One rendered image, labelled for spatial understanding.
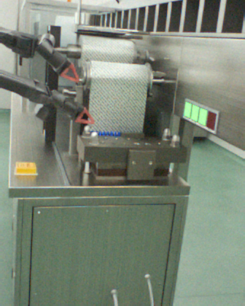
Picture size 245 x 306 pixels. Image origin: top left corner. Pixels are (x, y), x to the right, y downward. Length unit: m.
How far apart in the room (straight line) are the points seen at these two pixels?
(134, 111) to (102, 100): 0.14
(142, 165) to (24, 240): 0.49
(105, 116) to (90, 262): 0.57
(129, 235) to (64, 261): 0.25
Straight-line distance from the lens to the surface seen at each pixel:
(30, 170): 1.47
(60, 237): 1.46
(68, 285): 1.57
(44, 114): 1.55
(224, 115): 1.22
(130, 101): 1.60
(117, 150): 1.43
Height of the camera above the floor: 1.40
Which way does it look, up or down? 14 degrees down
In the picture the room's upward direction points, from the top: 6 degrees clockwise
